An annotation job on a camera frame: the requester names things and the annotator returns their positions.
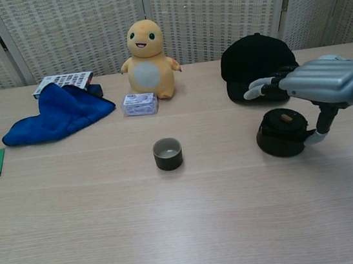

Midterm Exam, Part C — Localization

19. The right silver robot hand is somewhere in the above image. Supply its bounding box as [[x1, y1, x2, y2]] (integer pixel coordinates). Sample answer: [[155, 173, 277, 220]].
[[239, 52, 353, 155]]

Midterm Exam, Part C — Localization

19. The black teapot with lid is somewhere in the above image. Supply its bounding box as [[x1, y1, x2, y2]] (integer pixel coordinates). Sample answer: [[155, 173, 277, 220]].
[[252, 104, 319, 161]]

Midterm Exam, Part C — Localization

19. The small dark ceramic cup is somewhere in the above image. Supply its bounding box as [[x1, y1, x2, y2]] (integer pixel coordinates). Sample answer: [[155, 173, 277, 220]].
[[151, 136, 185, 172]]

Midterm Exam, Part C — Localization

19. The black baseball cap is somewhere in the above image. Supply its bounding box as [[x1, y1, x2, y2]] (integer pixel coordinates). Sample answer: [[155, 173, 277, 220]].
[[216, 27, 305, 109]]

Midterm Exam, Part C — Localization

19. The yellow plush dinosaur toy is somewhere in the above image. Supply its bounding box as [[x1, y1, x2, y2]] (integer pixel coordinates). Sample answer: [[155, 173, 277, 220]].
[[114, 15, 187, 105]]

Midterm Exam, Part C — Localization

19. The small clear plastic box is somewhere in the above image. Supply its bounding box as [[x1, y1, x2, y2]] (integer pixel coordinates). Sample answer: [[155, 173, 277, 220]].
[[120, 90, 161, 119]]

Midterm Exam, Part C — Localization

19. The small dark blue box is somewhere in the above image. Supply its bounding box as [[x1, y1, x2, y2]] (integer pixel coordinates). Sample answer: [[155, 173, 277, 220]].
[[87, 82, 105, 99]]

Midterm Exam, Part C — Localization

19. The woven folding screen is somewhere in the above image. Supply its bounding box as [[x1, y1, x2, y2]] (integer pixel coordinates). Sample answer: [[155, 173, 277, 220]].
[[0, 0, 353, 91]]

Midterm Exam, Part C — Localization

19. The colour swatch card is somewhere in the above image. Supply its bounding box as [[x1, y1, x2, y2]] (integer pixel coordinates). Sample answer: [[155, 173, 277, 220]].
[[30, 70, 96, 100]]

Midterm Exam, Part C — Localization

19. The blue microfibre cloth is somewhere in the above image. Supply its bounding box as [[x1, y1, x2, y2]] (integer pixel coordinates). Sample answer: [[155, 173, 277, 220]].
[[0, 76, 120, 149]]

